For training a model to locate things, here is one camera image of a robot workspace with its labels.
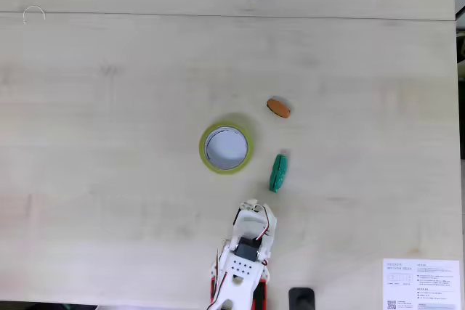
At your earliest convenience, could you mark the yellow packing tape roll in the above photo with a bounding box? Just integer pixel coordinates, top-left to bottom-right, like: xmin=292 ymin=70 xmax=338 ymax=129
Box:
xmin=198 ymin=123 xmax=255 ymax=176

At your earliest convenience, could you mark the green toy cucumber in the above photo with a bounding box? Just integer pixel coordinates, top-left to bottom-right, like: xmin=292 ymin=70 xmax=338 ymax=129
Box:
xmin=268 ymin=152 xmax=291 ymax=193

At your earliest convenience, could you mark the thin white wire loop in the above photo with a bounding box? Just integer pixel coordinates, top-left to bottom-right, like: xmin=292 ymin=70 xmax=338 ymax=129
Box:
xmin=22 ymin=5 xmax=47 ymax=25

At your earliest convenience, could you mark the printed white paper sheet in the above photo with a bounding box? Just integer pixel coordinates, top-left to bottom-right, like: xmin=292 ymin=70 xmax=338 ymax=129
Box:
xmin=382 ymin=258 xmax=461 ymax=310

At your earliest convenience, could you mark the toy hamburger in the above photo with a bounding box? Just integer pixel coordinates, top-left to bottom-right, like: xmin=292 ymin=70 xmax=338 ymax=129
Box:
xmin=266 ymin=96 xmax=293 ymax=120

